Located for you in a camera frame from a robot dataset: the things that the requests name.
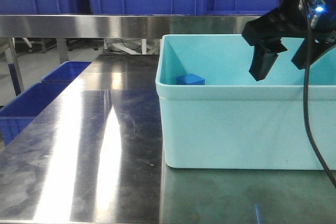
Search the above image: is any blue bin beside table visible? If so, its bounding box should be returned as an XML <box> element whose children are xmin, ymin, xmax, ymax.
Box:
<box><xmin>1</xmin><ymin>82</ymin><xmax>68</xmax><ymax>145</ymax></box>
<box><xmin>41</xmin><ymin>61</ymin><xmax>92</xmax><ymax>83</ymax></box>

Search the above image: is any small blue cube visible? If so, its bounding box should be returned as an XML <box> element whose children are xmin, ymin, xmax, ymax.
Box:
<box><xmin>176</xmin><ymin>73</ymin><xmax>205</xmax><ymax>85</ymax></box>

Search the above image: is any light blue plastic tub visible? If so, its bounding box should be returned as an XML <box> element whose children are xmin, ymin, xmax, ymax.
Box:
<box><xmin>155</xmin><ymin>35</ymin><xmax>322</xmax><ymax>170</ymax></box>

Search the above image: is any stainless steel upper shelf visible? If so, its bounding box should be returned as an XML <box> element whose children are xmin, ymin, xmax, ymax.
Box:
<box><xmin>1</xmin><ymin>15</ymin><xmax>256</xmax><ymax>39</ymax></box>

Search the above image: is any near blue bin beside table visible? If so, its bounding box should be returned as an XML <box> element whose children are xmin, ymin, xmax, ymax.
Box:
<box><xmin>1</xmin><ymin>82</ymin><xmax>68</xmax><ymax>145</ymax></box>

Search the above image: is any far blue bin beside table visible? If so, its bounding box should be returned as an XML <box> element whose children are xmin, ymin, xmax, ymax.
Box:
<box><xmin>41</xmin><ymin>61</ymin><xmax>92</xmax><ymax>83</ymax></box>

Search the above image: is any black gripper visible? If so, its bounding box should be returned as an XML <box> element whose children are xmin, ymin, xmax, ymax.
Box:
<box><xmin>242</xmin><ymin>0</ymin><xmax>335</xmax><ymax>81</ymax></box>

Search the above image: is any black cable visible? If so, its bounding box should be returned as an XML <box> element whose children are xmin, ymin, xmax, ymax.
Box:
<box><xmin>287</xmin><ymin>0</ymin><xmax>336</xmax><ymax>185</ymax></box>

